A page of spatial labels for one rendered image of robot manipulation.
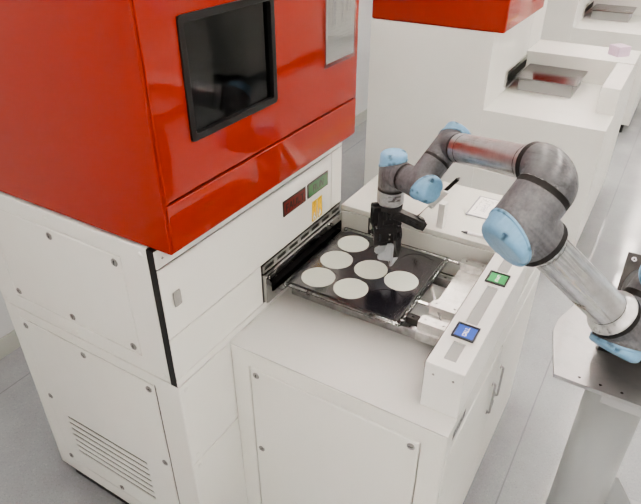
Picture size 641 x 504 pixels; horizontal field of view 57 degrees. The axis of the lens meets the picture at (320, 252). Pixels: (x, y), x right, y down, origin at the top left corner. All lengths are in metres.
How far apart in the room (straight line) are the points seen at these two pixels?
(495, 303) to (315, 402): 0.53
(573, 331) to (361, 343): 0.60
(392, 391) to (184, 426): 0.55
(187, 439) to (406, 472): 0.58
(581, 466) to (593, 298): 0.80
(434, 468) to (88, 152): 1.06
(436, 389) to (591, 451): 0.70
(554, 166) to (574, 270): 0.22
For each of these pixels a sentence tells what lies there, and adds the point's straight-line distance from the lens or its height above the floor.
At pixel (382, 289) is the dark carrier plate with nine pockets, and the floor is 0.90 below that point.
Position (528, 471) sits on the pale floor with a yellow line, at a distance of 2.48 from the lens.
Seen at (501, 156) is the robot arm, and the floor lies 1.37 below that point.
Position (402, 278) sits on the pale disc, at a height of 0.90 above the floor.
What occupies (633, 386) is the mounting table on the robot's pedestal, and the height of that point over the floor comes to 0.82.
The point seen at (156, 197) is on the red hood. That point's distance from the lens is 1.20.
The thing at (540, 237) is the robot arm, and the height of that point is 1.30.
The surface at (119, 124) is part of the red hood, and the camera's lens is 1.19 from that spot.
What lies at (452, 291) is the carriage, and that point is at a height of 0.88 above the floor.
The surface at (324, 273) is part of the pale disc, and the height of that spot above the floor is 0.90.
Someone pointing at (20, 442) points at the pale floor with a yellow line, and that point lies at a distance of 2.71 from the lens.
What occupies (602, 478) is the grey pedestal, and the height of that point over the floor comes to 0.36.
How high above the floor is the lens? 1.89
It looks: 33 degrees down
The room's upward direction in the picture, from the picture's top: straight up
